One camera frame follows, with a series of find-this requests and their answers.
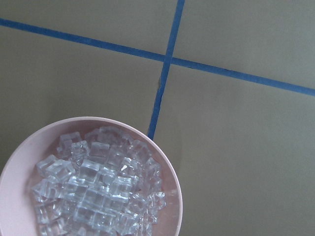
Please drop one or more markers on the pile of clear ice cubes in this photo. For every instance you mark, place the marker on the pile of clear ice cubes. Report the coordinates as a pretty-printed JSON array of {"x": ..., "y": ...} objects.
[{"x": 103, "y": 183}]

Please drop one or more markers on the pink bowl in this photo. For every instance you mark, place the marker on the pink bowl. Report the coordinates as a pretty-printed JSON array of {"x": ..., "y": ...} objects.
[{"x": 17, "y": 216}]

